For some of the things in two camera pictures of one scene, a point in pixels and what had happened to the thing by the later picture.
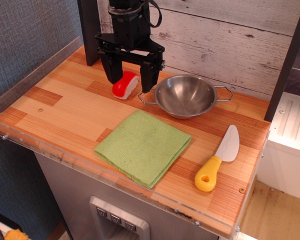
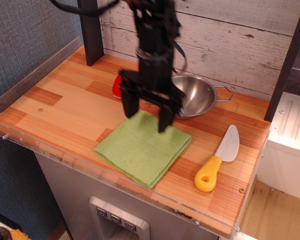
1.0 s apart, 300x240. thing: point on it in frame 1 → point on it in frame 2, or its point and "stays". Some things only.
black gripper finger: x=113 y=67 → x=130 y=103
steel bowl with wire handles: x=186 y=96 stays
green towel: x=143 y=148 stays
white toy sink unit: x=284 y=162 stays
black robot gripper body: x=131 y=36 → x=154 y=80
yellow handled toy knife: x=205 y=180 stays
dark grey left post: x=89 y=12 stays
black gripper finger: x=149 y=74 → x=166 y=117
